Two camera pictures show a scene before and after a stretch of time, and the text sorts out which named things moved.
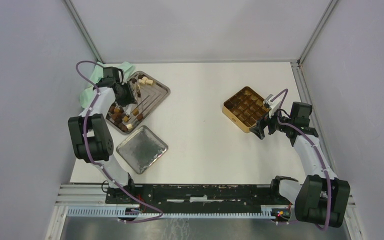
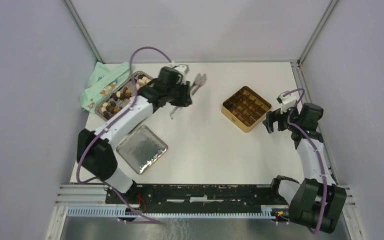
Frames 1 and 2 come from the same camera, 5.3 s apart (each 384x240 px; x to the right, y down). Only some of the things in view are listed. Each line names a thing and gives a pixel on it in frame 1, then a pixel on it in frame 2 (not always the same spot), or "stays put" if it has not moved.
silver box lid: (142, 149) stays put
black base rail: (180, 195) stays put
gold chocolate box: (245, 108) stays put
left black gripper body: (126, 97) → (179, 94)
